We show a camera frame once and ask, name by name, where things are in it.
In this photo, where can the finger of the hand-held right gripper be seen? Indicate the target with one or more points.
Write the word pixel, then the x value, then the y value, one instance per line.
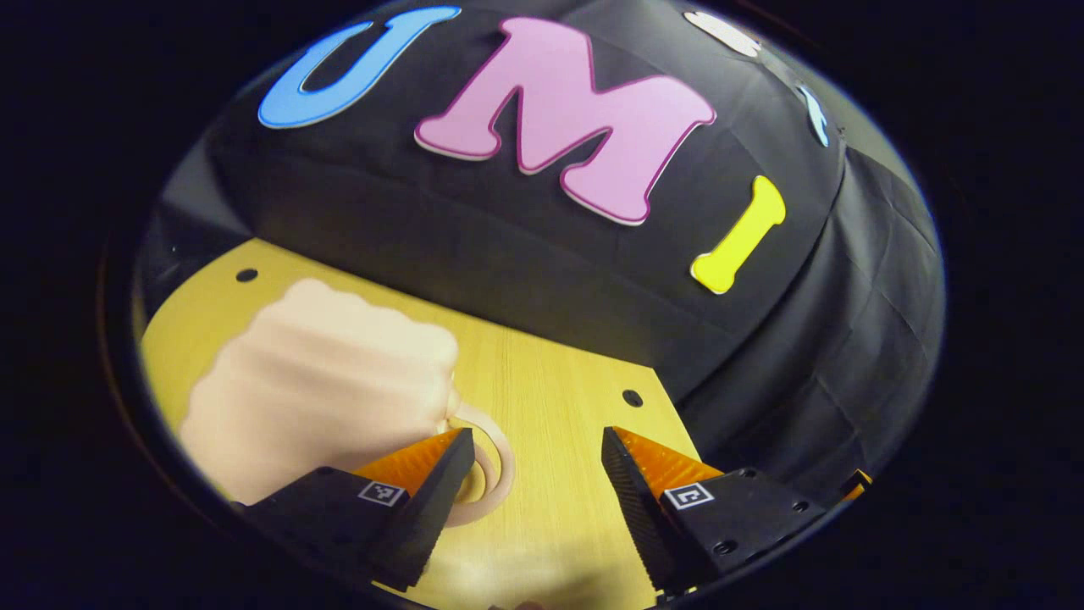
pixel 857 487

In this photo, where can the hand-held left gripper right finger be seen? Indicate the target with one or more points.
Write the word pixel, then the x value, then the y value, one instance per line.
pixel 639 508

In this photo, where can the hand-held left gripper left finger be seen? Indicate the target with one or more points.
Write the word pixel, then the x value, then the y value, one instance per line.
pixel 436 508

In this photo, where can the pink suitcase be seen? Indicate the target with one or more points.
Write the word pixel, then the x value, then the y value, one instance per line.
pixel 322 390

